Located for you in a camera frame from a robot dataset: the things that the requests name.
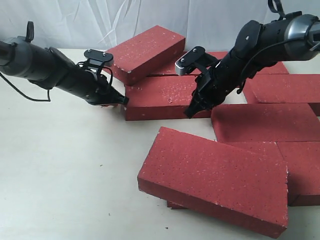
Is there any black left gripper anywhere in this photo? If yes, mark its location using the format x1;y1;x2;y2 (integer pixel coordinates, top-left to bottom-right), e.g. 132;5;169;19
54;63;129;108

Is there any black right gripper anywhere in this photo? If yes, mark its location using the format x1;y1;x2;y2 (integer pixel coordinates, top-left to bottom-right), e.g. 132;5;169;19
183;49;250;119

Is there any red brick with white specks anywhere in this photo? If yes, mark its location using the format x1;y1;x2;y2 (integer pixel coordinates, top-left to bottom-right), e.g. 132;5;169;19
122;76;196;121

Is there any large red brick front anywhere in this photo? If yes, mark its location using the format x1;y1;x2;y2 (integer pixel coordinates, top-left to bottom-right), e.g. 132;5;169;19
137;127;288;239

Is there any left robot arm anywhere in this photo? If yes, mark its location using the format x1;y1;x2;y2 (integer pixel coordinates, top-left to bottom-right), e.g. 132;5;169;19
0;21;129;106

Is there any red brick back row left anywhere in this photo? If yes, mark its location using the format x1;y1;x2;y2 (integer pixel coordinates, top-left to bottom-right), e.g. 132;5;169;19
148;51;187;77

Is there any tilted red brick back left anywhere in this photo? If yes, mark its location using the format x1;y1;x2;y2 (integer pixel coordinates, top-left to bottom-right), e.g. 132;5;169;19
106;25;186;86

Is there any red brick second row right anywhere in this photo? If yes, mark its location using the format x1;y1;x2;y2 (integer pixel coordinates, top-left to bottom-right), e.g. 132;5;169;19
243;74;320;116

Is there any red brick back row right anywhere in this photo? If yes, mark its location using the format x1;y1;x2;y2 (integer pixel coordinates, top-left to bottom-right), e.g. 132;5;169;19
208;51;289;75

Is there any red brick third row right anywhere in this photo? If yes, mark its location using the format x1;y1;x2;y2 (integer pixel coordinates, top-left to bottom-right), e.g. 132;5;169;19
211;103;320;143

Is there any red brick front row hidden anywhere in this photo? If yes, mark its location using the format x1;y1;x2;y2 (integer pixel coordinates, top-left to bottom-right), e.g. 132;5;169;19
166;141;287;210

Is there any red brick front row right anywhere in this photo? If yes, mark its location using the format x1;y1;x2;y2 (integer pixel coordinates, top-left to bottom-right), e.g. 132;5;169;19
277;141;320;207

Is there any pale blue backdrop cloth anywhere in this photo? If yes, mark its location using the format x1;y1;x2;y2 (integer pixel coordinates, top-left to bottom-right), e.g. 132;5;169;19
0;0;320;55

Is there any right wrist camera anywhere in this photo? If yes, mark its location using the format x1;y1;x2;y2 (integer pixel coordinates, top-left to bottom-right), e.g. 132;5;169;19
175;46;220;76

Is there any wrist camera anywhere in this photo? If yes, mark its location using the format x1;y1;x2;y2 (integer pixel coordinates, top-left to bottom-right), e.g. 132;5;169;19
175;46;220;76
84;49;114;68

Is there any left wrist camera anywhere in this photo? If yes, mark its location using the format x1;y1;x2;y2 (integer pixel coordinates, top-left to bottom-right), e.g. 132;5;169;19
84;49;114;68

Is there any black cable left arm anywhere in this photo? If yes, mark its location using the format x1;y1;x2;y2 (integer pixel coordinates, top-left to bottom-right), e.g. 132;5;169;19
0;72;52;103

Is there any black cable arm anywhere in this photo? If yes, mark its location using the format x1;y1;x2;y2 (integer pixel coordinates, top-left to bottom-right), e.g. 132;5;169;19
0;72;52;103
236;0;320;96

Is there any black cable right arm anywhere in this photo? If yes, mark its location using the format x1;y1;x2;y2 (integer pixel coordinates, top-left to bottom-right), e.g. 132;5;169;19
236;0;320;96

